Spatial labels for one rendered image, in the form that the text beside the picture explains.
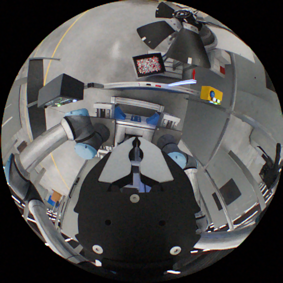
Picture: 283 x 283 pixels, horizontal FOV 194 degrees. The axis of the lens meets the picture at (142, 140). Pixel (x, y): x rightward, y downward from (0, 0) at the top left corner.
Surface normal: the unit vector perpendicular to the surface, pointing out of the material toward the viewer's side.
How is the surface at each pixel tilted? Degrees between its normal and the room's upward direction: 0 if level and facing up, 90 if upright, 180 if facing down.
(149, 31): 50
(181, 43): 19
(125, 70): 0
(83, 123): 65
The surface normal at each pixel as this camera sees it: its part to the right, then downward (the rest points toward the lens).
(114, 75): 0.05, 0.53
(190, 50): -0.18, 0.62
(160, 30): -0.40, 0.89
